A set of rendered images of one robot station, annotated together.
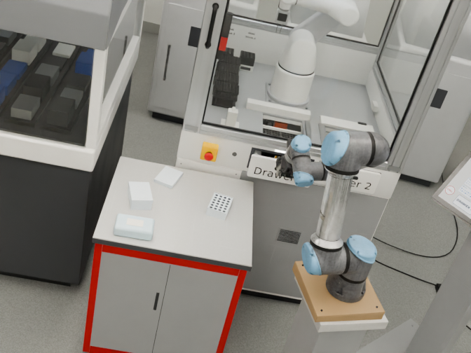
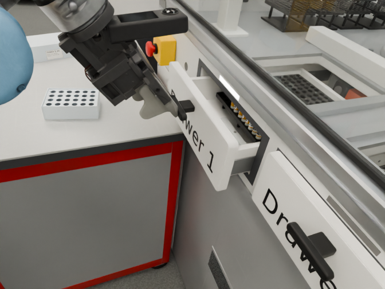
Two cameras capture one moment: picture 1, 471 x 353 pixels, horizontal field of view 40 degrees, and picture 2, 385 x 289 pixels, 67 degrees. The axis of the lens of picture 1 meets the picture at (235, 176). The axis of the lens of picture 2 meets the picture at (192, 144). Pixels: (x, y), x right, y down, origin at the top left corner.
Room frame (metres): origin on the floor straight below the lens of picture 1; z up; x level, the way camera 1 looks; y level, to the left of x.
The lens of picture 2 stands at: (2.29, -0.63, 1.20)
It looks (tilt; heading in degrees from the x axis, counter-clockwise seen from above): 40 degrees down; 69
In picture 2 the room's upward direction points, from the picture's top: 8 degrees clockwise
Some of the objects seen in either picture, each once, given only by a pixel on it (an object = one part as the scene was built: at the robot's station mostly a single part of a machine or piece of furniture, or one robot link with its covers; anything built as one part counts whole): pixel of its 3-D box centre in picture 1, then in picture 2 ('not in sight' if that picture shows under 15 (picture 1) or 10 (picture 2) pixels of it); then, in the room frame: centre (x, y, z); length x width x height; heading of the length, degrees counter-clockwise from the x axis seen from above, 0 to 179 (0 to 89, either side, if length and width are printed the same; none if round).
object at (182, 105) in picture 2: not in sight; (183, 106); (2.42, -0.19, 0.91); 0.07 x 0.04 x 0.01; 96
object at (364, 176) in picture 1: (347, 177); (323, 254); (2.54, -0.50, 0.87); 0.29 x 0.02 x 0.11; 96
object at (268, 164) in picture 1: (280, 171); (194, 118); (2.45, -0.19, 0.87); 0.29 x 0.02 x 0.11; 96
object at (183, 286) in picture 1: (167, 272); (77, 172); (2.16, 0.19, 0.38); 0.62 x 0.58 x 0.76; 96
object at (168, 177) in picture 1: (168, 176); not in sight; (2.34, 0.29, 0.77); 0.13 x 0.09 x 0.02; 169
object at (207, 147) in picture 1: (209, 152); (162, 48); (2.45, 0.14, 0.88); 0.07 x 0.05 x 0.07; 96
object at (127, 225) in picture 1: (134, 226); not in sight; (1.93, 0.33, 0.78); 0.15 x 0.10 x 0.04; 98
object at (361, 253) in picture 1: (356, 256); not in sight; (1.86, -0.50, 0.97); 0.13 x 0.12 x 0.14; 111
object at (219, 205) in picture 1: (219, 206); (73, 103); (2.21, 0.03, 0.78); 0.12 x 0.08 x 0.04; 175
